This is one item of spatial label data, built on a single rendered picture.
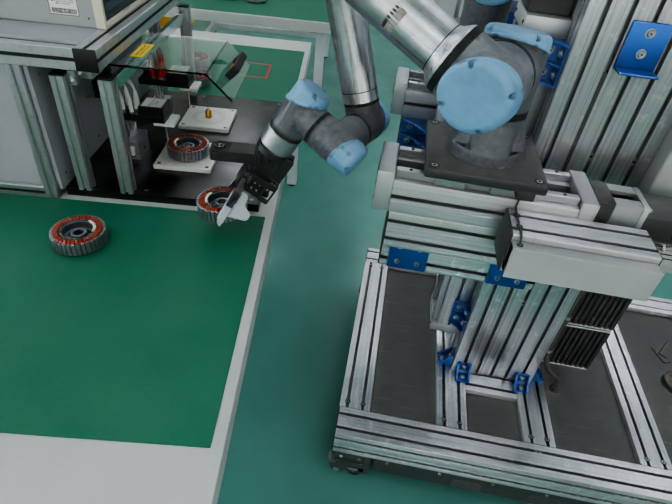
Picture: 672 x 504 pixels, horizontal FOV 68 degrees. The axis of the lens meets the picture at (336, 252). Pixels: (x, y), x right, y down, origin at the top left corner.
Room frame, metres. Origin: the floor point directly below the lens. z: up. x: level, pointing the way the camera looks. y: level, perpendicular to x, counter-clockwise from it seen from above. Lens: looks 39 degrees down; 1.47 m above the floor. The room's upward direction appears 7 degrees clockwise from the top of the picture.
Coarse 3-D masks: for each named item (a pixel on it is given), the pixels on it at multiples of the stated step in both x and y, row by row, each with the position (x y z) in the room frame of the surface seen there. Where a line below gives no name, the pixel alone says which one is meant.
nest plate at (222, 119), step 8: (192, 112) 1.47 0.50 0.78; (200, 112) 1.47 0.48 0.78; (216, 112) 1.49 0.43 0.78; (224, 112) 1.49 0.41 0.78; (232, 112) 1.50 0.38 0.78; (184, 120) 1.40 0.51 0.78; (192, 120) 1.41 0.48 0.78; (200, 120) 1.42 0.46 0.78; (208, 120) 1.42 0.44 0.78; (216, 120) 1.43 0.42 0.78; (224, 120) 1.44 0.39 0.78; (232, 120) 1.45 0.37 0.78; (184, 128) 1.37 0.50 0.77; (192, 128) 1.37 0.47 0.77; (200, 128) 1.37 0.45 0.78; (208, 128) 1.37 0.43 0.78; (216, 128) 1.38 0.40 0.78; (224, 128) 1.38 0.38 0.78
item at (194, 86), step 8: (168, 72) 1.41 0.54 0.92; (144, 80) 1.40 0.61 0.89; (152, 80) 1.41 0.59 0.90; (160, 80) 1.41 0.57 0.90; (168, 80) 1.41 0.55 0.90; (176, 80) 1.41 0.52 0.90; (184, 80) 1.41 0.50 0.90; (192, 80) 1.46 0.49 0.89; (160, 88) 1.44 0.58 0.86; (184, 88) 1.41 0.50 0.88; (192, 88) 1.42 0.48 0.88; (160, 96) 1.44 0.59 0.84
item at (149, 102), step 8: (144, 104) 1.18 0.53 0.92; (152, 104) 1.19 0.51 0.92; (160, 104) 1.19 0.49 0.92; (168, 104) 1.22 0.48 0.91; (128, 112) 1.18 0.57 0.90; (136, 112) 1.17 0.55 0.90; (144, 112) 1.17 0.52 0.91; (152, 112) 1.17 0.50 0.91; (160, 112) 1.17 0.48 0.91; (168, 112) 1.21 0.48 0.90; (128, 120) 1.16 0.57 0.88; (136, 120) 1.17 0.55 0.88; (144, 120) 1.17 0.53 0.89; (152, 120) 1.17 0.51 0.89; (160, 120) 1.17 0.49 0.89; (168, 120) 1.19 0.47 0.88; (176, 120) 1.20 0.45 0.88; (128, 128) 1.17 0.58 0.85; (136, 128) 1.22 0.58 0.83; (128, 136) 1.17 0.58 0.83
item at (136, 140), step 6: (138, 132) 1.21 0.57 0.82; (144, 132) 1.22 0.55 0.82; (132, 138) 1.18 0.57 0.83; (138, 138) 1.18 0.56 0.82; (144, 138) 1.21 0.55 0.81; (132, 144) 1.16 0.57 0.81; (138, 144) 1.16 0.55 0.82; (144, 144) 1.20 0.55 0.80; (138, 150) 1.16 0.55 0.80; (144, 150) 1.20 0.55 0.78; (138, 156) 1.16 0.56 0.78
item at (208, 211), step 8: (208, 192) 0.95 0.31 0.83; (216, 192) 0.96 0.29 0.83; (224, 192) 0.97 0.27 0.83; (200, 200) 0.92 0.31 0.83; (208, 200) 0.94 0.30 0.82; (216, 200) 0.94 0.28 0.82; (224, 200) 0.94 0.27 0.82; (200, 208) 0.89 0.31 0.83; (208, 208) 0.89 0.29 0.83; (216, 208) 0.89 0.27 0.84; (200, 216) 0.90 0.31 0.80; (208, 216) 0.88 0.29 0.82; (216, 216) 0.88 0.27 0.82
